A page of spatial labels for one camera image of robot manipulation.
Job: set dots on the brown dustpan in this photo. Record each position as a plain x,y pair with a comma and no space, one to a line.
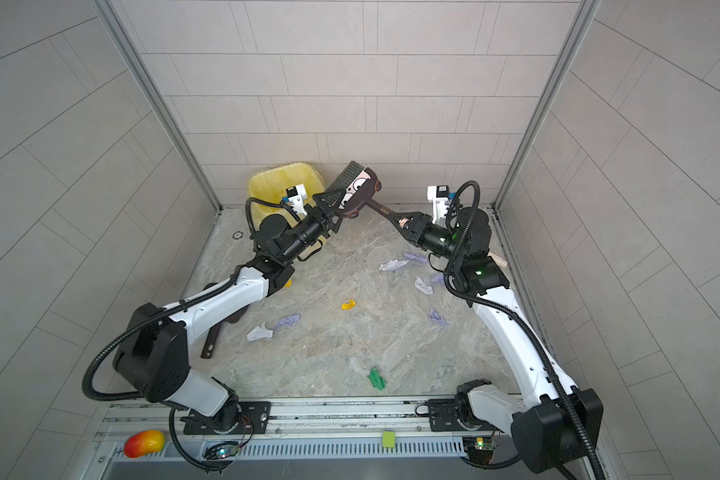
214,332

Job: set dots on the red yellow mango toy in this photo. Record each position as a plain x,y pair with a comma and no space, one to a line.
144,443

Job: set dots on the brown hand brush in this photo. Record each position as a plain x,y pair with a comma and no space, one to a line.
360,192

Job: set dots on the green paper scrap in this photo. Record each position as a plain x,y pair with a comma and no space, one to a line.
376,379

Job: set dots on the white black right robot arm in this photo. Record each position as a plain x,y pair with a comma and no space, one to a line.
552,422

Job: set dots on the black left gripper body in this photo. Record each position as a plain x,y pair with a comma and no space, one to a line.
302,235

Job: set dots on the aluminium front rail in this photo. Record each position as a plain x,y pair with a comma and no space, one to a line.
323,428

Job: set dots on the circuit board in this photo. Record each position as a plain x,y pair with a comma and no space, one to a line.
221,451
479,450

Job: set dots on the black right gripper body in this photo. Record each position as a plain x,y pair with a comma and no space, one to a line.
435,240

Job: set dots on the purple paper scrap right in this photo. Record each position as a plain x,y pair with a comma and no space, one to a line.
435,317

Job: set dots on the white paper scrap far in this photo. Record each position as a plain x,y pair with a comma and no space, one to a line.
393,265

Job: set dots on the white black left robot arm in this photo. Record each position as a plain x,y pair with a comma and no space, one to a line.
150,360

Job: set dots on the beige wooden rolling pin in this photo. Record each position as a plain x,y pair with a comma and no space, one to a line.
498,259

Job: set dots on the left circuit board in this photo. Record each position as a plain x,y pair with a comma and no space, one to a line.
221,451

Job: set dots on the right circuit board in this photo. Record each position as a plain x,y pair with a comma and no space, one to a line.
479,450

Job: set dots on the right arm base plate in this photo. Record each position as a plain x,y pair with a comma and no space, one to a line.
452,415

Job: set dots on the white paper scrap right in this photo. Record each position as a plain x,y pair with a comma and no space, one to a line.
422,286

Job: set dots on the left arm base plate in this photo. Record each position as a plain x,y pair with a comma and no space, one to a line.
255,416

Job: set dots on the white purple paper scrap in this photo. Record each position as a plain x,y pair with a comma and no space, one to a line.
263,332

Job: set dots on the purple paper scrap far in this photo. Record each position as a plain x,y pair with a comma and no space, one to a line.
416,257

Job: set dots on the yellow-lined trash bin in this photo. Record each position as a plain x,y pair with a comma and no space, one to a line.
271,186

